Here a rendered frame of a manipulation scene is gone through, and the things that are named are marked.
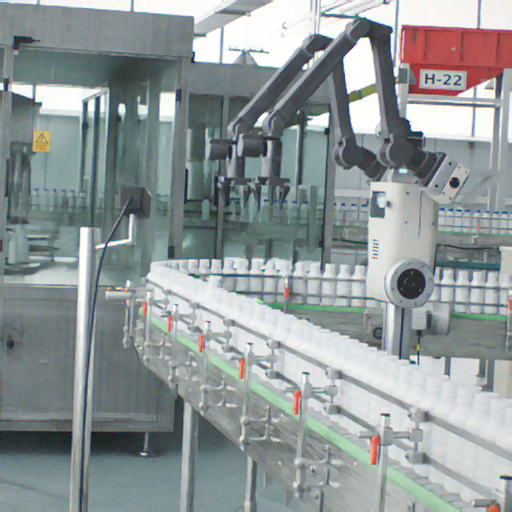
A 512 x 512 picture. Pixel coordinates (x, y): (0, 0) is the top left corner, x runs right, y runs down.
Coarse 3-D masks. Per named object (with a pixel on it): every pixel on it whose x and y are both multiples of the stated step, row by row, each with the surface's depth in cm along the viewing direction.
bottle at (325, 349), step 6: (324, 336) 270; (330, 336) 269; (324, 342) 270; (330, 342) 270; (324, 348) 270; (330, 348) 270; (318, 354) 270; (324, 354) 269; (318, 360) 270; (318, 372) 270; (318, 378) 270; (318, 384) 270; (318, 402) 270; (318, 408) 270
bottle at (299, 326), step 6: (300, 324) 288; (306, 324) 287; (300, 330) 287; (294, 336) 289; (300, 336) 287; (294, 342) 287; (300, 342) 286; (294, 348) 286; (288, 360) 289; (294, 360) 287; (288, 366) 288; (294, 366) 286; (288, 372) 288; (294, 372) 286; (294, 378) 287; (288, 384) 288; (288, 396) 288
